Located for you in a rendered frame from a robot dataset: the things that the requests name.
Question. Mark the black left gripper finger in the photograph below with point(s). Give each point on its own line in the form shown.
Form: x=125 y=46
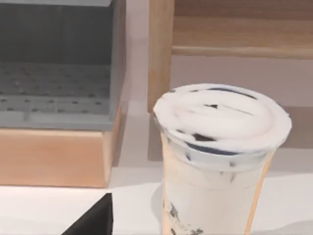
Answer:
x=97 y=218

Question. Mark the white milk tea cup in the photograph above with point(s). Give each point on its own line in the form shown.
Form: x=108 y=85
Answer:
x=215 y=156

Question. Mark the pale wooden drawer front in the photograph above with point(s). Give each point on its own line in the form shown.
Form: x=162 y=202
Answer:
x=53 y=156

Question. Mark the grey pierced drawer inside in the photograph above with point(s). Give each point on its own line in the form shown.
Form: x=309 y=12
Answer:
x=56 y=73

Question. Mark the wooden open shelf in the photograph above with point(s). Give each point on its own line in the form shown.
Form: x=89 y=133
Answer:
x=220 y=49

